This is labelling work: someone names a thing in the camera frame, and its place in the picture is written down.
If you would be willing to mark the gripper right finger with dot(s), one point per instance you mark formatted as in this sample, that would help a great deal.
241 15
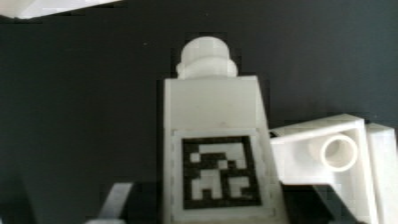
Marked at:
342 216

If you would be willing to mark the white left fence wall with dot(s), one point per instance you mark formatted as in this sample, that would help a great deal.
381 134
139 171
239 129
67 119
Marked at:
26 9

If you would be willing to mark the white table leg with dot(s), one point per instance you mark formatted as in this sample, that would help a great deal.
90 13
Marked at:
221 184

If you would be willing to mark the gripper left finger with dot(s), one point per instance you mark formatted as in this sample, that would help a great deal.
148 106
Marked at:
109 216

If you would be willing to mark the white square table top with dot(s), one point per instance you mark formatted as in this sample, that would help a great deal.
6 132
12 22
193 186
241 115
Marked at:
338 152

